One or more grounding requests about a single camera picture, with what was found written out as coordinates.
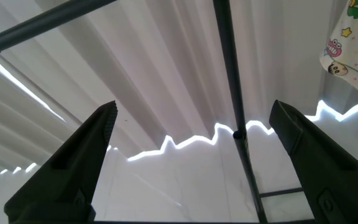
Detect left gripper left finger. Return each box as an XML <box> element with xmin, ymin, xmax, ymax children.
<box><xmin>4</xmin><ymin>100</ymin><xmax>118</xmax><ymax>222</ymax></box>

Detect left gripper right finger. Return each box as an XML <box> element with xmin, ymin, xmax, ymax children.
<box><xmin>268</xmin><ymin>99</ymin><xmax>358</xmax><ymax>222</ymax></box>

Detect cream printed garment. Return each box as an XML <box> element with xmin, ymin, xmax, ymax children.
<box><xmin>319</xmin><ymin>0</ymin><xmax>358</xmax><ymax>104</ymax></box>

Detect black clothes rack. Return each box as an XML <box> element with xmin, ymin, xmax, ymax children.
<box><xmin>0</xmin><ymin>0</ymin><xmax>306</xmax><ymax>223</ymax></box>

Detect white curtain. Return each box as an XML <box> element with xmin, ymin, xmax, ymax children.
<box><xmin>0</xmin><ymin>0</ymin><xmax>358</xmax><ymax>178</ymax></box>

